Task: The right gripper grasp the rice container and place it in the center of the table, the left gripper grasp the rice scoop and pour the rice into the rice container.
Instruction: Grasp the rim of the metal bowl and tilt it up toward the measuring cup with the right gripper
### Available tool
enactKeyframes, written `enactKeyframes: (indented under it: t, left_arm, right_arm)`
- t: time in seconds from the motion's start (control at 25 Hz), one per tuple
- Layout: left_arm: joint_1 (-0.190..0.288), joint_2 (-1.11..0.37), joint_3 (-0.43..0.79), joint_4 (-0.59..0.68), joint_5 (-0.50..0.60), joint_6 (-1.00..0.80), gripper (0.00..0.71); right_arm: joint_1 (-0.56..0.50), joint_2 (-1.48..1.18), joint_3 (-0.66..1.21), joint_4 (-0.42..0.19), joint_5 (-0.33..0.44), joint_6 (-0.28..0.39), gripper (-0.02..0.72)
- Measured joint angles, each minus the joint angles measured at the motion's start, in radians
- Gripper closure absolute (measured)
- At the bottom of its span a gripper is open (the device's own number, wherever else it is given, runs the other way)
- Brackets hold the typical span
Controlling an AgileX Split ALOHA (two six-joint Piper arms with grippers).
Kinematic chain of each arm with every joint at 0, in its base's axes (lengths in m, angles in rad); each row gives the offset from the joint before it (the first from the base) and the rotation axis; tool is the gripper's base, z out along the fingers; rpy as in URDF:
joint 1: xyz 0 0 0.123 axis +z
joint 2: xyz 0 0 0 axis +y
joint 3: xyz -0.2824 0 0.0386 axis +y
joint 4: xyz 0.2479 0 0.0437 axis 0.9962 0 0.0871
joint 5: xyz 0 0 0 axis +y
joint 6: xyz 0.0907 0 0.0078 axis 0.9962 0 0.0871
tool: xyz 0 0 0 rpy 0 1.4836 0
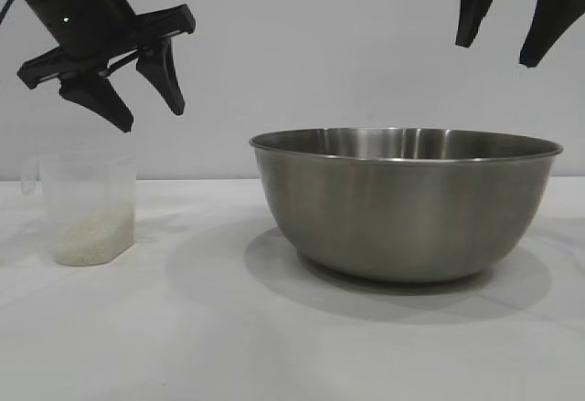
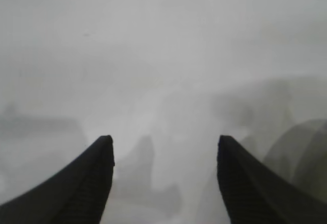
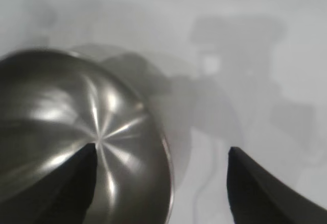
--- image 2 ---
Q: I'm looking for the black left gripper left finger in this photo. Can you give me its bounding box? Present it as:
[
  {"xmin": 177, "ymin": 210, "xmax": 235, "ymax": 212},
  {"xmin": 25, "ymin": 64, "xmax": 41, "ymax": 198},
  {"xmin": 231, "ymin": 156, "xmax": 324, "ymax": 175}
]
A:
[{"xmin": 0, "ymin": 134, "xmax": 115, "ymax": 224}]

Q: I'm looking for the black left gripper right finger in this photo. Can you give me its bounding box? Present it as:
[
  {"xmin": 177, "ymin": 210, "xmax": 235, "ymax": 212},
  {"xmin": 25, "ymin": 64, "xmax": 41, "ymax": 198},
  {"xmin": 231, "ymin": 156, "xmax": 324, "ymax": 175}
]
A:
[{"xmin": 217, "ymin": 135, "xmax": 327, "ymax": 224}]

